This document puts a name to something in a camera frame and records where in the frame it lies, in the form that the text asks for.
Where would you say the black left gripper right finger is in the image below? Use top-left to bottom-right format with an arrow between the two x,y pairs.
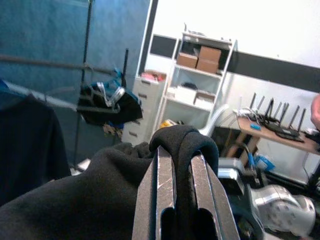
189,151 -> 241,240

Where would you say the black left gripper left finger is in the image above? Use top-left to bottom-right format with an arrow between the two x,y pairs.
131,147 -> 180,240

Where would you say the black white-print garment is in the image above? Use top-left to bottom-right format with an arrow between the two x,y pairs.
0,124 -> 220,240

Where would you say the blue plastic hanger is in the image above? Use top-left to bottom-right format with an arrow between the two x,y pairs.
107,68 -> 126,87

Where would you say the black shorts white waistband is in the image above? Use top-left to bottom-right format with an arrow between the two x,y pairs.
76,81 -> 144,126

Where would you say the white plastic chair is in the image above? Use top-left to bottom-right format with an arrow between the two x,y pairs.
199,103 -> 230,137

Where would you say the tall white shelving rack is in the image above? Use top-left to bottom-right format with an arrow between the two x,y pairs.
153,32 -> 238,133

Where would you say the light wooden desk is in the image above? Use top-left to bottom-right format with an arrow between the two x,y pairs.
236,116 -> 320,157

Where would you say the white drawer unit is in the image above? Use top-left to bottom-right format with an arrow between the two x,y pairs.
122,72 -> 167,146

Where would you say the black antenna router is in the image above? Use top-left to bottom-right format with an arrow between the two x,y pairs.
249,92 -> 278,126
264,98 -> 308,141

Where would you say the pink paper stack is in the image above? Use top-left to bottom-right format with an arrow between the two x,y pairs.
141,71 -> 167,82

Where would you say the plain black t-shirt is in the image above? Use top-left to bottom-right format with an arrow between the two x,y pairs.
0,94 -> 71,207

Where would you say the brown cardboard box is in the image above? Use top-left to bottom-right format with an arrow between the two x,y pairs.
196,58 -> 220,74
176,52 -> 198,69
198,46 -> 222,61

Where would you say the black metal clothes rack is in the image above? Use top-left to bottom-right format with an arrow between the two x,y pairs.
0,0 -> 131,171

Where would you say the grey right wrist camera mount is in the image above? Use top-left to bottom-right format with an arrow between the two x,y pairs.
217,157 -> 247,195

